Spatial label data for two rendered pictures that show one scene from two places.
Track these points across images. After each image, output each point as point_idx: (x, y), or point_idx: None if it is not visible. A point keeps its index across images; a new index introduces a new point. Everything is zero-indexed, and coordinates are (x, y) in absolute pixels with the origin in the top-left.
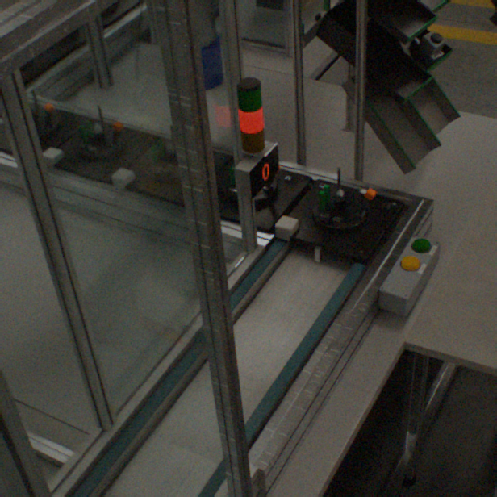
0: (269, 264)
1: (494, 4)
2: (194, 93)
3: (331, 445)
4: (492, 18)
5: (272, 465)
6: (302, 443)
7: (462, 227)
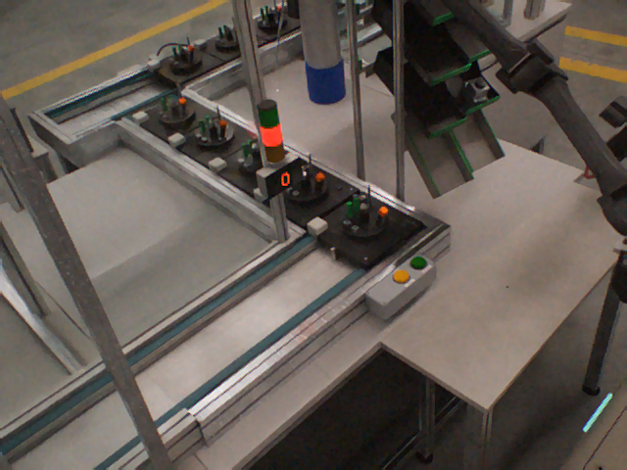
0: (292, 254)
1: (497, 59)
2: None
3: (278, 414)
4: (497, 71)
5: (213, 420)
6: (258, 406)
7: (478, 253)
